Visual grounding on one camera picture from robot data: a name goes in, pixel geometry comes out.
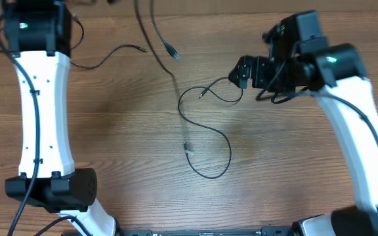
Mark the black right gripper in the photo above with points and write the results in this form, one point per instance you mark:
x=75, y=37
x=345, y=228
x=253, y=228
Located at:
x=256, y=64

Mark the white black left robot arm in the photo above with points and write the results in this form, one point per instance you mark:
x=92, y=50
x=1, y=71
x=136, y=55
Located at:
x=38, y=35

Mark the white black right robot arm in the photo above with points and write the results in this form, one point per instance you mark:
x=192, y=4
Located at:
x=342, y=89

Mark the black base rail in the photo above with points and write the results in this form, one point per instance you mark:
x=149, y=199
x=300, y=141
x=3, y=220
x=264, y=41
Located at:
x=264, y=231

